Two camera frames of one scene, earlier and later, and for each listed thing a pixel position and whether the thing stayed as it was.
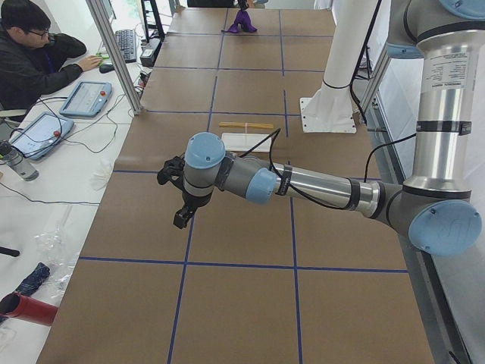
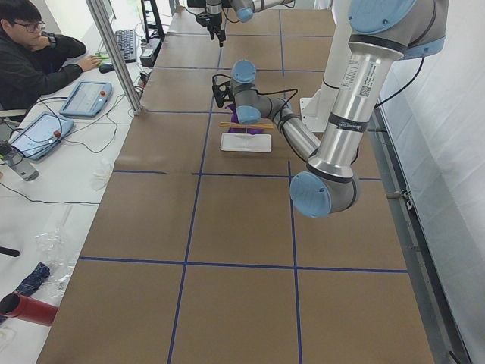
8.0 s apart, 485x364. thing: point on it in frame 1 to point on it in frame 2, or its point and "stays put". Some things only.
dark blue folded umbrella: x=32 y=282 stays put
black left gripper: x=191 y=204 to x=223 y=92
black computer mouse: x=106 y=67 stays put
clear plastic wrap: x=59 y=258 stays put
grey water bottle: x=17 y=161 stays put
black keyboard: x=126 y=39 stays put
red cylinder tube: x=29 y=309 stays put
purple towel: x=244 y=20 to x=235 y=119
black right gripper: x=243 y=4 to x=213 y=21
